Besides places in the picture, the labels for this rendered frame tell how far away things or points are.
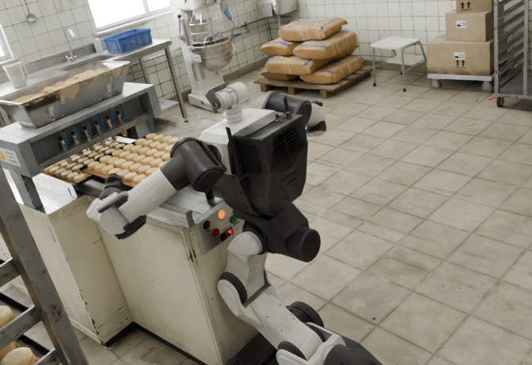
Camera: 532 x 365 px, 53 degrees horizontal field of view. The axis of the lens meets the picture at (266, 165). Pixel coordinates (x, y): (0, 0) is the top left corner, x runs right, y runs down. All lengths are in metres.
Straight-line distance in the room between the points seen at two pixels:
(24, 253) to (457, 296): 2.27
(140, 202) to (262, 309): 0.80
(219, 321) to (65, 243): 0.79
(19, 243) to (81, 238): 1.76
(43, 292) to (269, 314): 1.38
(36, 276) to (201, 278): 1.32
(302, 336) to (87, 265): 1.09
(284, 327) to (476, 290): 1.09
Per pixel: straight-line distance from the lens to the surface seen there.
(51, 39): 5.87
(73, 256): 2.61
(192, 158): 1.57
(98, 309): 2.78
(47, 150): 2.53
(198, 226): 2.02
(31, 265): 0.87
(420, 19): 5.93
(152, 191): 1.58
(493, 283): 2.90
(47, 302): 0.90
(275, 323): 2.15
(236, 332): 2.40
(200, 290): 2.17
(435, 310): 2.73
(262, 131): 1.61
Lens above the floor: 1.81
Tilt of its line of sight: 25 degrees down
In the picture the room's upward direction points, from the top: 12 degrees counter-clockwise
